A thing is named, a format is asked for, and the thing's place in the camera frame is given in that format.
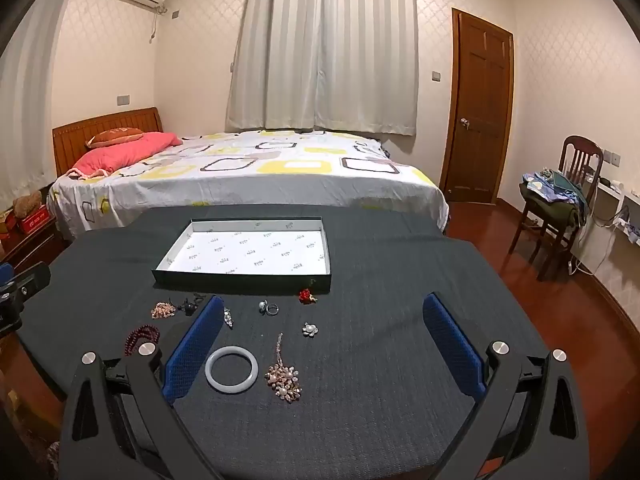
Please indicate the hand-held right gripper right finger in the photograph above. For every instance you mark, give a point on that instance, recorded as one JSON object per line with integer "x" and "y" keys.
{"x": 452, "y": 350}

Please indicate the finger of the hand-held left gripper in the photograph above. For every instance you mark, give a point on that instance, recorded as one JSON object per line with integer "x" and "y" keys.
{"x": 32, "y": 280}
{"x": 5, "y": 275}

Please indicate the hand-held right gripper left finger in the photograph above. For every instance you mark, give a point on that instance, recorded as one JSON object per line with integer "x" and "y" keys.
{"x": 192, "y": 350}

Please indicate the white jade bangle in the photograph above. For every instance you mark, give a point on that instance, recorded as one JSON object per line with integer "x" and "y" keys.
{"x": 231, "y": 350}

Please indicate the gold bead charm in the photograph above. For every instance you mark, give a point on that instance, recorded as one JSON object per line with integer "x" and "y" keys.
{"x": 162, "y": 310}

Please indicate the gold pearl cluster brooch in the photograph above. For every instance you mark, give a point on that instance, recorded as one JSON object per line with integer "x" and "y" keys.
{"x": 285, "y": 380}

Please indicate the green box with white lining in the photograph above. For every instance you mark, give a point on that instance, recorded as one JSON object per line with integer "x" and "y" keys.
{"x": 250, "y": 255}

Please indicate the small pearl flower brooch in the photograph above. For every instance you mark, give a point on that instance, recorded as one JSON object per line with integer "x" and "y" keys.
{"x": 310, "y": 330}

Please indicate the wooden nightstand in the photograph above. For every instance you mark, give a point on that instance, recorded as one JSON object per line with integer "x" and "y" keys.
{"x": 30, "y": 250}

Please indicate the crystal bar brooch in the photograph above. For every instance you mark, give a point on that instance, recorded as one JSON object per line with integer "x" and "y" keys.
{"x": 228, "y": 317}

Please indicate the red gift box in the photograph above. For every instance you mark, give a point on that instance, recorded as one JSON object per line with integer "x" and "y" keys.
{"x": 35, "y": 221}

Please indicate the brown stuffed toy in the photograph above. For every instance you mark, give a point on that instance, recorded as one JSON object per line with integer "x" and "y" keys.
{"x": 27, "y": 204}

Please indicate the dark grey tablecloth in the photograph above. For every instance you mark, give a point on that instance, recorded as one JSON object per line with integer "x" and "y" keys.
{"x": 370, "y": 360}

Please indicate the red knot brooch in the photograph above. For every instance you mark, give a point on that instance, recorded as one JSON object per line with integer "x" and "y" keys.
{"x": 305, "y": 296}

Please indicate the pink pillow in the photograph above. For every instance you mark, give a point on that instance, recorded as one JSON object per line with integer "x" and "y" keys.
{"x": 127, "y": 152}

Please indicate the brown embroidered pillow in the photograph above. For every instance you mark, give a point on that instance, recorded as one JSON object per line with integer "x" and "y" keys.
{"x": 112, "y": 137}

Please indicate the wooden headboard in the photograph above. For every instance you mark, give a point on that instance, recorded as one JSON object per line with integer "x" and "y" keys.
{"x": 120, "y": 122}

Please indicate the pile of clothes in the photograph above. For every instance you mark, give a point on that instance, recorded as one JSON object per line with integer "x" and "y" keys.
{"x": 550, "y": 197}

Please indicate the bed with patterned sheet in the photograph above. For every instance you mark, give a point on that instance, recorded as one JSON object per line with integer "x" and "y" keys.
{"x": 280, "y": 180}

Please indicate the white desk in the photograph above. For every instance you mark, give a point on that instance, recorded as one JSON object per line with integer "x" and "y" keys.
{"x": 607, "y": 200}

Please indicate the wooden chair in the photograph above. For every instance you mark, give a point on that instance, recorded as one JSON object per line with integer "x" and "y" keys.
{"x": 580, "y": 152}

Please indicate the wooden door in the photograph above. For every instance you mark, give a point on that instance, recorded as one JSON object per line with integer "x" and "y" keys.
{"x": 480, "y": 110}

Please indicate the white curtain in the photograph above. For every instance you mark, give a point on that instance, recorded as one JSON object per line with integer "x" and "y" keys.
{"x": 325, "y": 45}

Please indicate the wall outlet above headboard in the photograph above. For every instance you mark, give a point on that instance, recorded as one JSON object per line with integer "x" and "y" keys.
{"x": 122, "y": 99}

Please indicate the double wall outlet panel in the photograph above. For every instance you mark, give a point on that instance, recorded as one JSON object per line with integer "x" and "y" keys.
{"x": 612, "y": 158}

